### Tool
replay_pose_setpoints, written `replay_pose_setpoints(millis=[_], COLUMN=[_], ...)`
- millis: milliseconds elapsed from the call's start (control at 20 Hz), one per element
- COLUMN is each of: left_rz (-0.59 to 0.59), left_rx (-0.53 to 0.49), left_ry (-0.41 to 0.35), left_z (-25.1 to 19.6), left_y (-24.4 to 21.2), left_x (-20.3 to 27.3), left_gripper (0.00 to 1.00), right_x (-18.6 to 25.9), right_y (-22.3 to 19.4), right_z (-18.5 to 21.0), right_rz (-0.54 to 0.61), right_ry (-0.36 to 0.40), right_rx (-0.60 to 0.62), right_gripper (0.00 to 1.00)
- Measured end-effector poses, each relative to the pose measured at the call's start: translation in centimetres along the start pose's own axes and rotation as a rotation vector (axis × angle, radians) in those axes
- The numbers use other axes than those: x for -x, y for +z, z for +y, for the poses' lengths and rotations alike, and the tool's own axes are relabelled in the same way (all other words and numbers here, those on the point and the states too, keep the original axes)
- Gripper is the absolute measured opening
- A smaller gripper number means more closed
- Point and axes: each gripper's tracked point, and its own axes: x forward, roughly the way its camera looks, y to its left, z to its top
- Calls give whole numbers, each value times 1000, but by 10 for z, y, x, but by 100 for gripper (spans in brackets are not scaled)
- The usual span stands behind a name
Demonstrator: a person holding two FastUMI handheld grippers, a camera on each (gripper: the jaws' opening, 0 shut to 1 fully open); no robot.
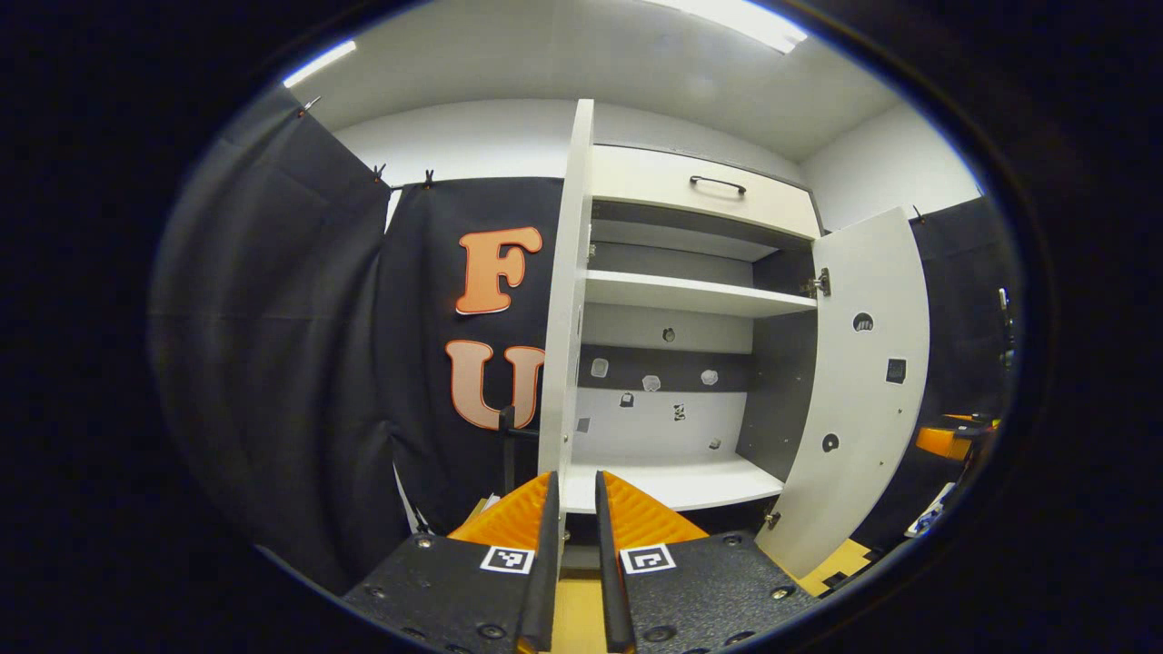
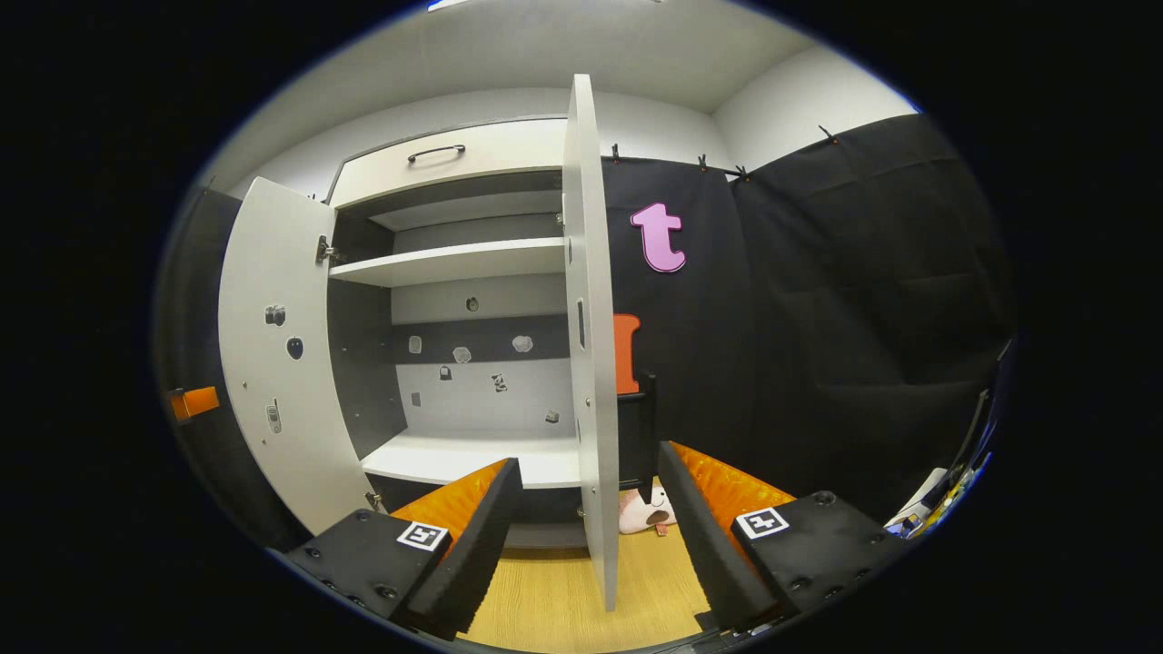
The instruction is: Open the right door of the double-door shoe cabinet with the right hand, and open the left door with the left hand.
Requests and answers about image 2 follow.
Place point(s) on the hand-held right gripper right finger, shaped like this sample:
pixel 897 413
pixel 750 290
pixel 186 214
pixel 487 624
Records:
pixel 709 554

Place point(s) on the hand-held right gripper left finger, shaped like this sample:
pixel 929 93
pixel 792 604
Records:
pixel 472 554

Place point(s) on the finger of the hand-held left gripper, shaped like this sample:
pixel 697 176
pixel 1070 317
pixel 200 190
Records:
pixel 200 402

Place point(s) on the cream double-door shoe cabinet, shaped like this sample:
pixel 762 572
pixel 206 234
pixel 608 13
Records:
pixel 472 400

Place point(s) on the cream door with camera sticker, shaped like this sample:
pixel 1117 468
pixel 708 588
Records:
pixel 273 254

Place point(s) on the cream door with headphones sticker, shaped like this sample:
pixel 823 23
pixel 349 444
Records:
pixel 591 272

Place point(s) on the pink and white plush toy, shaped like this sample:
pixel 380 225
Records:
pixel 641 518

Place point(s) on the white and blue clutter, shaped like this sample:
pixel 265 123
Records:
pixel 927 504

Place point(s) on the black backdrop cloth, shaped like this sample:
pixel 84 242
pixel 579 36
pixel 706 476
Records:
pixel 818 318

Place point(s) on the row of black cloth clips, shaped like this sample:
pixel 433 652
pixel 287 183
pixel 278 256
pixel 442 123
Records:
pixel 702 163

